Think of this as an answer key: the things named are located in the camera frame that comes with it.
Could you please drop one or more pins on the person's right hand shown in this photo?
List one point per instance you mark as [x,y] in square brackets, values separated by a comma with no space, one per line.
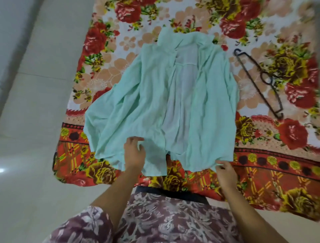
[226,175]

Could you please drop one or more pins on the mint green shirt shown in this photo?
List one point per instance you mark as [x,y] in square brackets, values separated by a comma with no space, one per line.
[140,105]

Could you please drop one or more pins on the person's left forearm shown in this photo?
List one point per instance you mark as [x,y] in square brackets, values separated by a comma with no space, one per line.
[117,195]

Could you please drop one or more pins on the person's right forearm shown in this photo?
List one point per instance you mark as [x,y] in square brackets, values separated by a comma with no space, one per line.
[250,220]

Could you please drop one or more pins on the person's left hand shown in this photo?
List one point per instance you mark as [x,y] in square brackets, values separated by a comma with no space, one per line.
[133,155]

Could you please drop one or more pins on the floral bedsheet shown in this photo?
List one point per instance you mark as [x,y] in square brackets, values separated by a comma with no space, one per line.
[275,150]

